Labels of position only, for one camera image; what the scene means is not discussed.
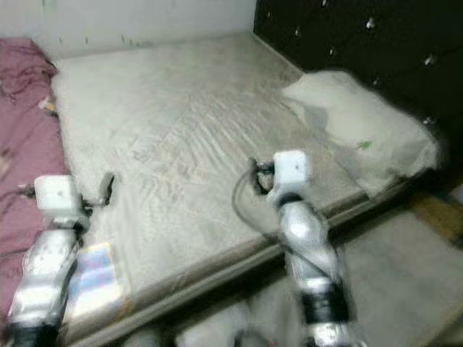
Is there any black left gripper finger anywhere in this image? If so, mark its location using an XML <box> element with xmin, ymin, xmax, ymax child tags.
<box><xmin>99</xmin><ymin>172</ymin><xmax>117</xmax><ymax>210</ymax></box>

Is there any colourful picture book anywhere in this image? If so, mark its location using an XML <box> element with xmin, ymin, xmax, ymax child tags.
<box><xmin>76</xmin><ymin>242</ymin><xmax>116</xmax><ymax>319</ymax></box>

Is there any white quilted mattress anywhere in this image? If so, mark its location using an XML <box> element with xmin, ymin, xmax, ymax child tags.
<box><xmin>51</xmin><ymin>33</ymin><xmax>417</xmax><ymax>340</ymax></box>

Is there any purple patterned blanket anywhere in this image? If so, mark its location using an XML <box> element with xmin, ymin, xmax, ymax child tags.
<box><xmin>0</xmin><ymin>38</ymin><xmax>60</xmax><ymax>254</ymax></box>

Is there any white pillow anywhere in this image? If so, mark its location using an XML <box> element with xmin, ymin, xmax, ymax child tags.
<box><xmin>281</xmin><ymin>69</ymin><xmax>442</xmax><ymax>200</ymax></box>

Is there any black tufted headboard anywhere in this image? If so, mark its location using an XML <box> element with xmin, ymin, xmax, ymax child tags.
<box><xmin>253</xmin><ymin>0</ymin><xmax>463</xmax><ymax>181</ymax></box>

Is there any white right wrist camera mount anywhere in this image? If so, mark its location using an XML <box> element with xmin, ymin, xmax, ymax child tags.
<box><xmin>273</xmin><ymin>150</ymin><xmax>314</xmax><ymax>194</ymax></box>

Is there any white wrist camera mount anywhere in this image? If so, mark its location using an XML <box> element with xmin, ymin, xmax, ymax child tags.
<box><xmin>35</xmin><ymin>176</ymin><xmax>84</xmax><ymax>225</ymax></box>
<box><xmin>273</xmin><ymin>150</ymin><xmax>314</xmax><ymax>194</ymax></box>

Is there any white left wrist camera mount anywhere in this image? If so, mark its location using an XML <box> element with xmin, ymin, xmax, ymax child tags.
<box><xmin>35</xmin><ymin>176</ymin><xmax>84</xmax><ymax>225</ymax></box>

